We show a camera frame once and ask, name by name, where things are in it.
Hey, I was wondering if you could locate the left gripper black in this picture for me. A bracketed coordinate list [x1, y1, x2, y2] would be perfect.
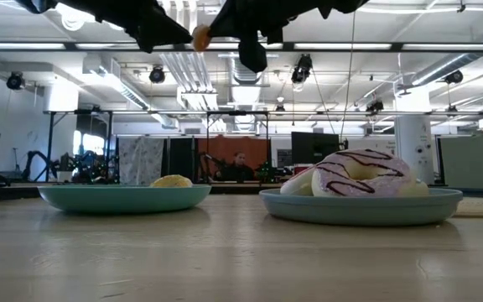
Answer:
[56, 0, 193, 55]

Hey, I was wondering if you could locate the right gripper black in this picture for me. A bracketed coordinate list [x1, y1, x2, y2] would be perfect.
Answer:
[209, 0, 371, 75]

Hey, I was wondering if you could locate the small yellow frosted donut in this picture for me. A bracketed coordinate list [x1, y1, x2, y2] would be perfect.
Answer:
[149, 174, 194, 189]

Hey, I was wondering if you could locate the large pink frosted donut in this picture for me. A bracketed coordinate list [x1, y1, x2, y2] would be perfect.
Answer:
[279, 165, 316, 196]

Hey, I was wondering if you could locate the large purple striped donut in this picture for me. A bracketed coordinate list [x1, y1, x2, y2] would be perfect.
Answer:
[310, 148, 413, 198]

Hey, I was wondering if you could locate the orange partition panel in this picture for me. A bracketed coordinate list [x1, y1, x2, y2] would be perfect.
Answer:
[197, 136, 272, 181]

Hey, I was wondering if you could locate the patterned grey curtain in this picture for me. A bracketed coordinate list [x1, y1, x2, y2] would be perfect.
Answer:
[117, 137, 165, 185]

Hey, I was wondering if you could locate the black monitor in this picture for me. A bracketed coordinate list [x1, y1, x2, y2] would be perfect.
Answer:
[290, 132, 341, 165]

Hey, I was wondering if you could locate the person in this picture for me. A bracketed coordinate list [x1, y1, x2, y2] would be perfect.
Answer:
[214, 151, 256, 182]

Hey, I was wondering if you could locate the teal green plate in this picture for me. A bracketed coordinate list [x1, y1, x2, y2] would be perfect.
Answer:
[37, 184, 212, 215]

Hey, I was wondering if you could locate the white round column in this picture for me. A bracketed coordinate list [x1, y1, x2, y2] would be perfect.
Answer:
[393, 90, 435, 185]

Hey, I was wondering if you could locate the pale blue plate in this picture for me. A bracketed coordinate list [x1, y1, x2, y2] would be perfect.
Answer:
[258, 187, 464, 227]

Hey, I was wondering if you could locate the green partition panel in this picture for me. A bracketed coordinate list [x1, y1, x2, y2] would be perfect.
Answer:
[437, 136, 483, 189]

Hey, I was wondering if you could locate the black overhead camera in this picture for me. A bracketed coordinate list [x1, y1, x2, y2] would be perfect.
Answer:
[290, 53, 314, 85]

